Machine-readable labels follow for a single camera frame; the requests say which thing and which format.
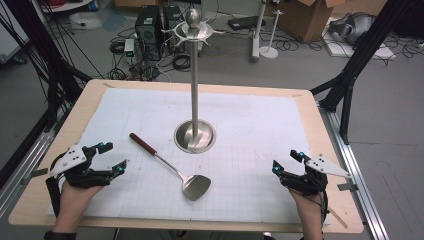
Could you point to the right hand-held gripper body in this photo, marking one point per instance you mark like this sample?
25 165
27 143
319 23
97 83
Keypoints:
313 178

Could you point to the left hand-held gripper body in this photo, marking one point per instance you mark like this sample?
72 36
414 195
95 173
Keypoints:
71 160

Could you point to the person's right hand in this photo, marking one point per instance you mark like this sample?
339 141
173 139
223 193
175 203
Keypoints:
308 205

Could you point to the person's left hand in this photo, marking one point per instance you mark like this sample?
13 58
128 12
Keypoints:
78 196

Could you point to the white grid mat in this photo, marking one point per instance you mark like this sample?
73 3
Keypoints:
233 150

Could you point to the black sleeve cuff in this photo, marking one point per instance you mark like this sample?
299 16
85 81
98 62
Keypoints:
60 235

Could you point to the steel utensil stand with hooks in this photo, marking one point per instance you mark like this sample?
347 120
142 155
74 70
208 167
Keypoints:
194 100

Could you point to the small white box device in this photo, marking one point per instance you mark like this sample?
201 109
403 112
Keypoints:
129 47

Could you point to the small white hook stand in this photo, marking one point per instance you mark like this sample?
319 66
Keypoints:
271 50

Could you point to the white board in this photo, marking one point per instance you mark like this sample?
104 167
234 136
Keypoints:
363 51

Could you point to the black computer tower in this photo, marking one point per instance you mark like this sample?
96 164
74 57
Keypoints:
171 20
148 31

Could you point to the clear plastic bag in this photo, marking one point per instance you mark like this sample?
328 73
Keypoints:
85 20

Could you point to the white pole stand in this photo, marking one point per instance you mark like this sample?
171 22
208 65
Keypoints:
258 33

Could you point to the cardboard box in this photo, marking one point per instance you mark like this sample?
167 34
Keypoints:
306 20

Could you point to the grey bag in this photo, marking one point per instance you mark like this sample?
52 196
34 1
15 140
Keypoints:
353 28

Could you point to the flat black device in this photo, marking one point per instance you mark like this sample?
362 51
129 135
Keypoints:
245 22

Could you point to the round white table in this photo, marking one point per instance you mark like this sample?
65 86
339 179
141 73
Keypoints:
63 6

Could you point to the grey metal bracket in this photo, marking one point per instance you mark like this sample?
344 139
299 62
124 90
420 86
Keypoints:
35 176
347 186

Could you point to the aluminium rail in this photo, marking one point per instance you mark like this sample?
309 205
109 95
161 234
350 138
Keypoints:
356 173
23 166

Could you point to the black metal frame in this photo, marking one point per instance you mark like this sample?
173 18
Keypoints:
360 60
50 66

